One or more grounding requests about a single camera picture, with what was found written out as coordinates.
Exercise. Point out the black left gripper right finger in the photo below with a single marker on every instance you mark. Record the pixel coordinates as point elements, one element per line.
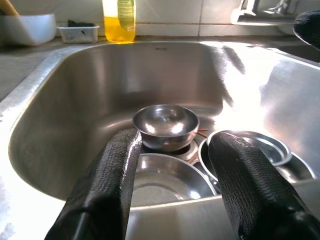
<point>250,187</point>

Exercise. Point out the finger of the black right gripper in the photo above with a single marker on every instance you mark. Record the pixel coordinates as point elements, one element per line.
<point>310,30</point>

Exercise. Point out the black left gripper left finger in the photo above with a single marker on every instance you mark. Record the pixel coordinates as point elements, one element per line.
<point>107,180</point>

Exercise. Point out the stainless steel kitchen sink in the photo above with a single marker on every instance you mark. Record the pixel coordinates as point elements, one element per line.
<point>87,100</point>

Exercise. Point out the small shallow steel bowl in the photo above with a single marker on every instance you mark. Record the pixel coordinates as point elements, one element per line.
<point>272,150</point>

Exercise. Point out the wide shallow steel bowl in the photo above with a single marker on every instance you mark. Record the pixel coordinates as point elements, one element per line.
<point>300,172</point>

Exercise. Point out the large steel bowl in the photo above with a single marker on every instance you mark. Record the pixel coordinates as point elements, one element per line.
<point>162,180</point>

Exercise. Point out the steel sink drain strainer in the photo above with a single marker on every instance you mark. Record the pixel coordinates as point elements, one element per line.
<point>190,150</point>

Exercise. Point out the brown wooden chopstick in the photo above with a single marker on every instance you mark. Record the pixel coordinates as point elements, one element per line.
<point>203,130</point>
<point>202,134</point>

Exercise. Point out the small deep steel bowl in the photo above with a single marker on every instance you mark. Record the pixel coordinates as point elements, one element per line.
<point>165,122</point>

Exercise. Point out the white plastic sponge tray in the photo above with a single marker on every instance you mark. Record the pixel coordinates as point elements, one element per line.
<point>77,35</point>

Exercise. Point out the yellow dish soap bottle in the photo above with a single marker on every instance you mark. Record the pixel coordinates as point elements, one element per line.
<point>112,30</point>

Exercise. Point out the dark green sponge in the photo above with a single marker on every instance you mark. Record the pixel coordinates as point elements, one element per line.
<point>80,23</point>

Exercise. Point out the white plastic container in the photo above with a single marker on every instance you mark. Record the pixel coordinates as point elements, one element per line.
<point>30,27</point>

